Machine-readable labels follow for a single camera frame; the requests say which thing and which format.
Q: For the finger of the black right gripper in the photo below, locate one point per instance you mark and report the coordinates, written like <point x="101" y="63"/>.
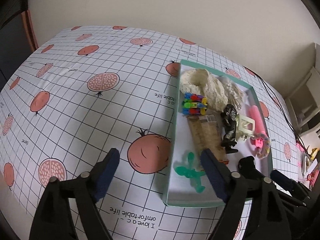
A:
<point x="246" y="167"/>
<point x="287" y="182"/>

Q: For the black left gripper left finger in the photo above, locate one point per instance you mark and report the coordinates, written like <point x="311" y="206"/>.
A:
<point x="88" y="189"/>

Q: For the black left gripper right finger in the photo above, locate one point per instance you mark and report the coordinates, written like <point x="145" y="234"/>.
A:
<point x="229" y="186"/>

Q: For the pink hair roller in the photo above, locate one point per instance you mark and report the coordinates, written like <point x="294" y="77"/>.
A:
<point x="260" y="135"/>

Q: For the cream plastic hair clip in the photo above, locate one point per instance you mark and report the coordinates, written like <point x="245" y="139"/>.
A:
<point x="245" y="127"/>

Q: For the green plastic toy figure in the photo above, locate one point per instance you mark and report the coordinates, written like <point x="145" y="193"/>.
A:
<point x="188" y="171"/>

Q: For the black toy car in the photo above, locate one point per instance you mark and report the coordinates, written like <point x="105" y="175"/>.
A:
<point x="228" y="117"/>

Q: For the biscuit snack packet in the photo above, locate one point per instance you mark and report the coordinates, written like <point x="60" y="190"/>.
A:
<point x="206" y="135"/>

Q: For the cotton swabs plastic bag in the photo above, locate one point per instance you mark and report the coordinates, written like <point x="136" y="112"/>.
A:
<point x="234" y="94"/>

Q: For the cream lace scrunchie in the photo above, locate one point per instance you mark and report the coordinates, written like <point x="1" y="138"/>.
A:
<point x="202" y="82"/>

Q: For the colourful plastic clips bundle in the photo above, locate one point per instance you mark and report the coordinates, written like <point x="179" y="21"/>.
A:
<point x="194" y="104"/>

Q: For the white wooden shelf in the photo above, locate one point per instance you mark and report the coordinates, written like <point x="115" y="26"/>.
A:
<point x="303" y="102"/>

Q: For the pomegranate grid tablecloth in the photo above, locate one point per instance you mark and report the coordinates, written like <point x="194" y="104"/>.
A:
<point x="89" y="89"/>

